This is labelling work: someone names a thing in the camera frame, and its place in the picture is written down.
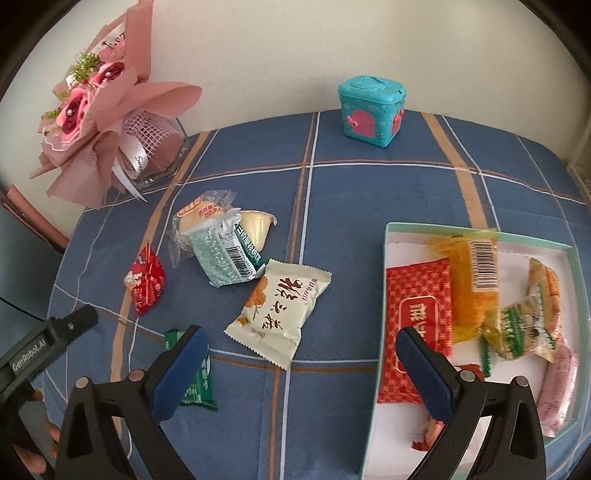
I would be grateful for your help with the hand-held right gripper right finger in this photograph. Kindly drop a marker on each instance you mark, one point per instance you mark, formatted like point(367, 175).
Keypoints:
point(422, 374)

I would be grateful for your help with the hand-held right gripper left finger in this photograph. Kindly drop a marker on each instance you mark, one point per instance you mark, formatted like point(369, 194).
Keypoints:
point(182, 374)

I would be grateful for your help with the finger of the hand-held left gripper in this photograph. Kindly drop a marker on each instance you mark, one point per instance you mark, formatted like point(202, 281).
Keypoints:
point(71, 325)

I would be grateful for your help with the dark green snack packet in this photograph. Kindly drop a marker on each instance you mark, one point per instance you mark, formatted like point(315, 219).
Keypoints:
point(196, 383)

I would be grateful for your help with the white tray teal rim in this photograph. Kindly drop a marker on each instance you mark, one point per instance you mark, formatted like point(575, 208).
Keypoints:
point(395, 438)

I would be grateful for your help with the small red snack packet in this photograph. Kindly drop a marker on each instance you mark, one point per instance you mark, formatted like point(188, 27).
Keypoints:
point(145, 281)

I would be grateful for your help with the clear orange cake packet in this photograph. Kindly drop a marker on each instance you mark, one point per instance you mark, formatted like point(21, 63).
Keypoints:
point(466, 295)

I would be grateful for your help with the clear green-trimmed snack packet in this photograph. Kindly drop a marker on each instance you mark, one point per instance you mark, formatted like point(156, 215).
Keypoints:
point(521, 332)

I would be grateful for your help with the cream nut-print snack packet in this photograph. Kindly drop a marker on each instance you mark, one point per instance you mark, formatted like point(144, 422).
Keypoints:
point(277, 314)

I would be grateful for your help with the light green snack packet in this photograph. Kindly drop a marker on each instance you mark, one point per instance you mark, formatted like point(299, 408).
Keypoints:
point(217, 258)

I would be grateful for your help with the pink snack packet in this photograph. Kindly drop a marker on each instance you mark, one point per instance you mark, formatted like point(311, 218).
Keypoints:
point(561, 383)

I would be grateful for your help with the clear bun packet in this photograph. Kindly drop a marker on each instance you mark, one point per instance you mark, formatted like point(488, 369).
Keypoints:
point(198, 221)

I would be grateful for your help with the orange biscuit packet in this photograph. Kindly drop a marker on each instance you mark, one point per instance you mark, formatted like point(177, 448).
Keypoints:
point(547, 281)

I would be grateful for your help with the pale yellow pudding cup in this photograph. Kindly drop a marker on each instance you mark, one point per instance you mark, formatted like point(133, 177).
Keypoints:
point(258, 228)

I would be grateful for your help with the person's left hand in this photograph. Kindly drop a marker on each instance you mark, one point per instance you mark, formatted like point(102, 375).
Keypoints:
point(27, 459)

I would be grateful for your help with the dark cabinet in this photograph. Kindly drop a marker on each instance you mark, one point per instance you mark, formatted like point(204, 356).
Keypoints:
point(23, 277)

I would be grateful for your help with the pink board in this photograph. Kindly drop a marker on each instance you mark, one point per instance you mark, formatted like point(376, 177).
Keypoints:
point(32, 221)

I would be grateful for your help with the blue plaid tablecloth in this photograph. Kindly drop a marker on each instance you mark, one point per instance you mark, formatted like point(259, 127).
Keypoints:
point(346, 194)

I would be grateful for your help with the clear glass vase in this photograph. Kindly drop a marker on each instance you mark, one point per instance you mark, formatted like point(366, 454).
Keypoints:
point(171, 152)

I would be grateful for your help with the pink paper flower bouquet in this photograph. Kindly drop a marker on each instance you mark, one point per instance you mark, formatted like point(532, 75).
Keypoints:
point(115, 120)

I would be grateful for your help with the teal toy box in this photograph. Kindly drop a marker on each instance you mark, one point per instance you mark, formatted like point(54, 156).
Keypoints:
point(369, 115)

